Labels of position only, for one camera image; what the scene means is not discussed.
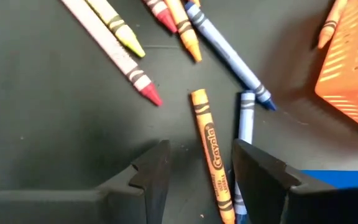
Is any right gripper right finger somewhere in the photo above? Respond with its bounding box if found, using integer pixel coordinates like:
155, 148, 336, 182
231, 139, 358, 224

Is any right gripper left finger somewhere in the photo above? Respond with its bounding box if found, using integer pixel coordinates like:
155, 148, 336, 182
0, 139, 172, 224

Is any light blue crayon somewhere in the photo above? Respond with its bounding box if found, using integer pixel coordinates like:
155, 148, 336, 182
232, 90, 257, 224

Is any blue plastic basket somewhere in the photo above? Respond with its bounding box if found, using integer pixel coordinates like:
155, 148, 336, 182
300, 167, 358, 190

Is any orange plastic basket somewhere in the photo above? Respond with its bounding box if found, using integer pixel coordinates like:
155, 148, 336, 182
314, 0, 358, 138

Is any pink crayon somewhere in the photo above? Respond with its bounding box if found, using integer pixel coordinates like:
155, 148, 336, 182
60, 0, 163, 107
140, 0, 179, 34

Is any dark blue crayon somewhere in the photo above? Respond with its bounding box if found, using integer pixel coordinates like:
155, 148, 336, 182
184, 1, 277, 112

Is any yellow crayon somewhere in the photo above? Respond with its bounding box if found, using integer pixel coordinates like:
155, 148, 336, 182
85, 0, 146, 59

